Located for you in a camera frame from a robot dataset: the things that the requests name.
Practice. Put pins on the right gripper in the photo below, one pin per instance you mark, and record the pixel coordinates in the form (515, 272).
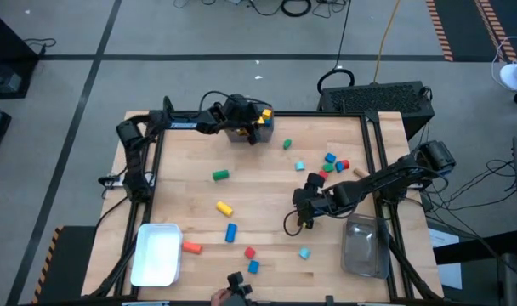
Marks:
(318, 200)

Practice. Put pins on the yellow wooden cylinder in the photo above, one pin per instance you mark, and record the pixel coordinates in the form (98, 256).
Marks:
(224, 208)

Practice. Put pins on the black mat orange striped edge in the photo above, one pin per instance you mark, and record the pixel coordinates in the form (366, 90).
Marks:
(67, 263)
(462, 25)

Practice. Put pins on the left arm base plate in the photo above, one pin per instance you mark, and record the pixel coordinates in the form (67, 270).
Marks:
(115, 180)

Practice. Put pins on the black cabinet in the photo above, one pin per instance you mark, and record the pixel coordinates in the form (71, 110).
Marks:
(5, 59)

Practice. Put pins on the green half-round block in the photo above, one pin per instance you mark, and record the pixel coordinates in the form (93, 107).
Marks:
(287, 144)

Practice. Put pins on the light blue block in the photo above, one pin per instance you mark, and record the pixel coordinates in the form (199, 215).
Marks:
(305, 253)
(299, 166)

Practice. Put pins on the blue half-round block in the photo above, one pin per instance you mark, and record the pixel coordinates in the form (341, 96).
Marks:
(253, 266)

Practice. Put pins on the blue wooden cube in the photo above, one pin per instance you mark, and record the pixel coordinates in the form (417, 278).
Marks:
(268, 123)

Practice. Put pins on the green wooden block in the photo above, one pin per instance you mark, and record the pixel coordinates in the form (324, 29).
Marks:
(328, 167)

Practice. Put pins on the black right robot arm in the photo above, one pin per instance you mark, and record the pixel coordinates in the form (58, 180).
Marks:
(386, 180)

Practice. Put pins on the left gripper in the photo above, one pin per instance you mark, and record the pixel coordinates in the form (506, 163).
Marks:
(241, 121)

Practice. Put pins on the blue wooden cylinder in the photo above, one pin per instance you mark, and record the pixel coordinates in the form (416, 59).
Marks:
(231, 232)

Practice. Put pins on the red wooden block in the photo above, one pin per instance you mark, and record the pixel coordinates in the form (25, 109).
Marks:
(346, 164)
(323, 174)

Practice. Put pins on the white paper sheet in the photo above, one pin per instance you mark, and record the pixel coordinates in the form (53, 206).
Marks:
(447, 259)

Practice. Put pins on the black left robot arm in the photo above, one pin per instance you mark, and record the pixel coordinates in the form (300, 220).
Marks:
(199, 123)

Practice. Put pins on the black perforated computer case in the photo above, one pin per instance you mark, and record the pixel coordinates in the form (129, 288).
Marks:
(375, 102)

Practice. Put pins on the plain wooden cylinder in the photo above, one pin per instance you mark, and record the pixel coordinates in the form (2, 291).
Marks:
(361, 172)

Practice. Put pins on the clear plastic bin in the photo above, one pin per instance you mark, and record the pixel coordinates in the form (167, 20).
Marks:
(365, 246)

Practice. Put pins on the white round device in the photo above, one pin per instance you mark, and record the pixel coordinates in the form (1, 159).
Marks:
(513, 75)

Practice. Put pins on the person's hand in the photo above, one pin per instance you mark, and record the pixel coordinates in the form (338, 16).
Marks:
(219, 296)

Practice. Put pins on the blue wooden block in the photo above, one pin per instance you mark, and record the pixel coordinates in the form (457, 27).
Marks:
(339, 167)
(330, 157)

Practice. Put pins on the black stand bar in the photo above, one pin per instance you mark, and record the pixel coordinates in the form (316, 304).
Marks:
(475, 251)

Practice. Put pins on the white plastic tray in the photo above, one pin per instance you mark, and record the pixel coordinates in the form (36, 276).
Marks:
(156, 258)

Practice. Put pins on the green wooden cylinder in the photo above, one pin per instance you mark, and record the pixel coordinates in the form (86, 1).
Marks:
(220, 174)

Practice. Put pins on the black handheld device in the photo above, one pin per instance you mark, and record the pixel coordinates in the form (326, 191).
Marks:
(238, 289)

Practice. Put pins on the black metal table frame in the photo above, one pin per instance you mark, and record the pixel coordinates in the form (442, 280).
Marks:
(318, 114)

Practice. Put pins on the red wooden cube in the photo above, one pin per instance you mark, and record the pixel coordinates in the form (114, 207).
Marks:
(250, 253)

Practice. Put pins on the orange wooden cylinder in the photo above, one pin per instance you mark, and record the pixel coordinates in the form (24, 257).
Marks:
(192, 247)

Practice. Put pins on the dark grey plastic bin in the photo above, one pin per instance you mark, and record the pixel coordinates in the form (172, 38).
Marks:
(265, 137)

